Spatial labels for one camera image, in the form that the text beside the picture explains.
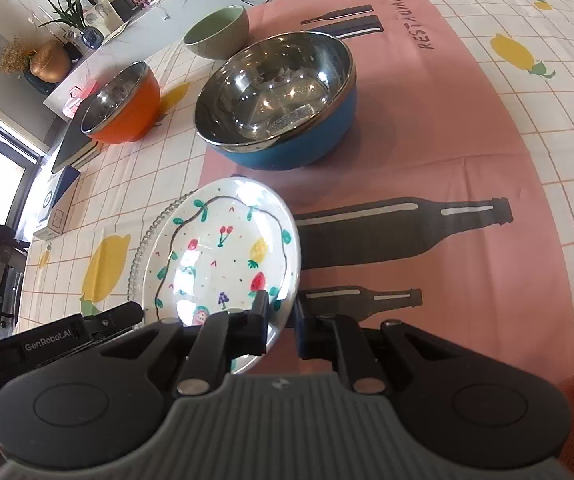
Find green plant in blue vase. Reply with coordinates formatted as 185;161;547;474
39;0;105;51

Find white painted plate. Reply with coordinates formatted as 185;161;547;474
142;177;302;376

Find white and blue box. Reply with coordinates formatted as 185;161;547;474
32;165;82;241

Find black notebook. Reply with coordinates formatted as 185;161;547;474
51;110;105;175

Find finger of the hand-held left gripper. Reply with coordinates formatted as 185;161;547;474
83;301;145;336

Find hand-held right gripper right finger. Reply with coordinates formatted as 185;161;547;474
293;294;472;395

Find blue steel bowl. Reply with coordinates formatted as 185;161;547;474
194;31;358;171

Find green ceramic bowl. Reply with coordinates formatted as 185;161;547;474
183;5;250;61

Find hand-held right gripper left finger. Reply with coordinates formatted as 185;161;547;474
99;290;271;395

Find white picture card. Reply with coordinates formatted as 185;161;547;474
84;0;120;36

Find orange steel bowl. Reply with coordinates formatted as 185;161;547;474
80;61;161;145

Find pink storage case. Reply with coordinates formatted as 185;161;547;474
62;82;100;121

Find gold acorn vase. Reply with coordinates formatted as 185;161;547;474
29;40;72;82

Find clear glass plate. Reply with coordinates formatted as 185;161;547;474
128;187;202;311

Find printed checked tablecloth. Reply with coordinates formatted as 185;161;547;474
17;0;574;391

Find dried yellow flowers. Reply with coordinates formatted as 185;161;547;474
0;37;38;76

